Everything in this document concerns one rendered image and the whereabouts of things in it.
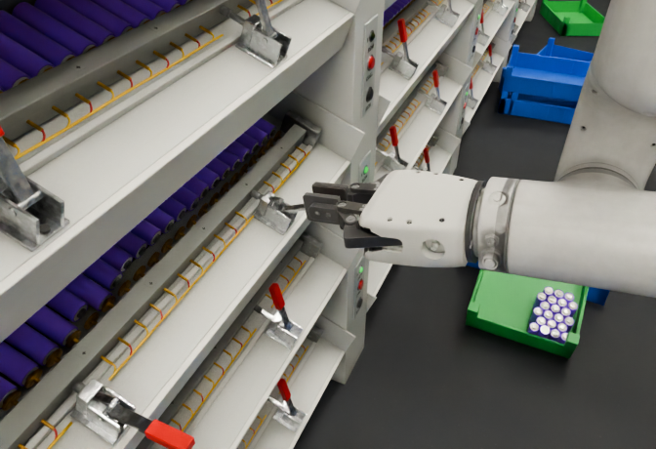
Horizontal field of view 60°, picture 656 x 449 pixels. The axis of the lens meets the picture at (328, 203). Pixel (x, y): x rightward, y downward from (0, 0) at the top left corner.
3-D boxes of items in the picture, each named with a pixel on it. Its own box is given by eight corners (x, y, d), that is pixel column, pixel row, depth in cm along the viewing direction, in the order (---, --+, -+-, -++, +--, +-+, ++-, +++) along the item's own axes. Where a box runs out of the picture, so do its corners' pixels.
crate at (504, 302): (569, 359, 108) (578, 345, 101) (465, 324, 115) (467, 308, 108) (597, 228, 121) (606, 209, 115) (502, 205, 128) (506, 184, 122)
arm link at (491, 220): (504, 297, 49) (469, 290, 50) (521, 236, 55) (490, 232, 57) (505, 217, 45) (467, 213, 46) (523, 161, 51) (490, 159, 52)
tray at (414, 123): (454, 100, 140) (482, 53, 130) (360, 249, 96) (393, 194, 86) (383, 60, 142) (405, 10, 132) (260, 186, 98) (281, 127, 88)
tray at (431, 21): (465, 22, 128) (497, -36, 119) (365, 151, 84) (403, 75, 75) (388, -21, 130) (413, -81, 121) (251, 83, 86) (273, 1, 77)
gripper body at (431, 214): (477, 292, 49) (359, 270, 54) (501, 224, 57) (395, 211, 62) (476, 222, 45) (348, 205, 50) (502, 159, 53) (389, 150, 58)
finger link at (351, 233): (358, 265, 50) (335, 233, 55) (435, 235, 52) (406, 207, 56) (356, 254, 49) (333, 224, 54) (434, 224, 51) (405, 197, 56)
